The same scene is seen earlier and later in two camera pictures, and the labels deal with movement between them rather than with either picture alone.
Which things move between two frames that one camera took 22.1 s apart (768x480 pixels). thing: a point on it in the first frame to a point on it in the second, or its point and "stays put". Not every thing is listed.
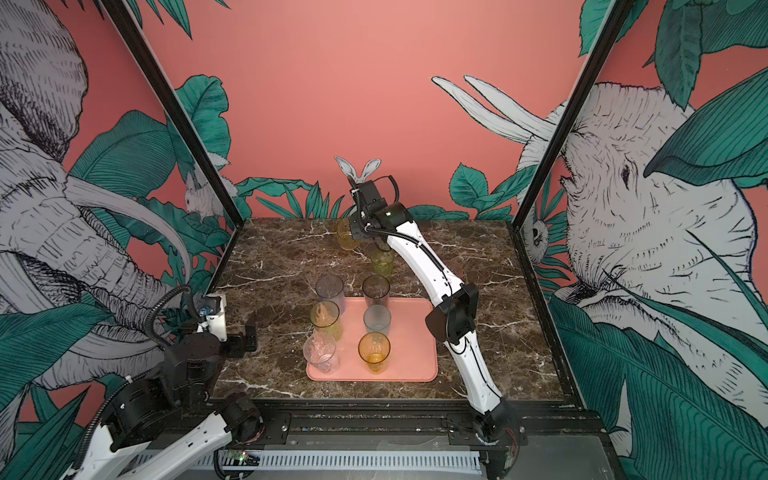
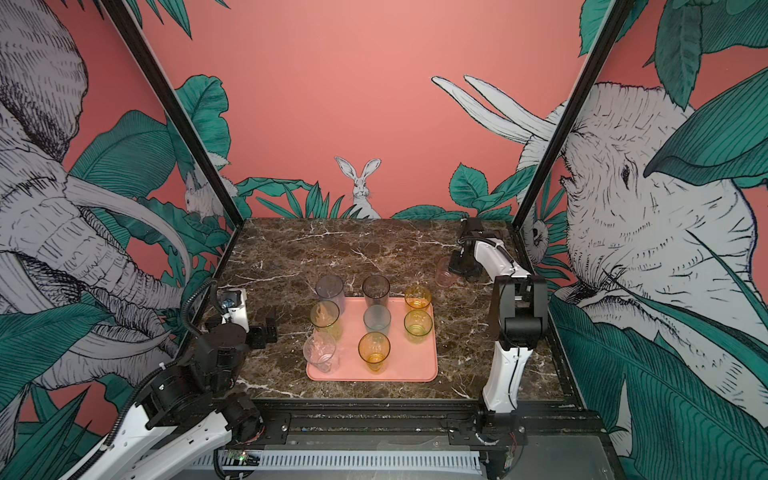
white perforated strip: [349, 461] stays put
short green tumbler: [382, 262] to [417, 323]
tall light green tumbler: [325, 318] stays put
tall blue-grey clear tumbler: [331, 287] stays put
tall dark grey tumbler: [376, 290] stays put
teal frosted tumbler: [377, 318] stays put
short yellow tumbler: [345, 235] to [418, 297]
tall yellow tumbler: [374, 348] stays put
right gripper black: [357, 227] to [455, 266]
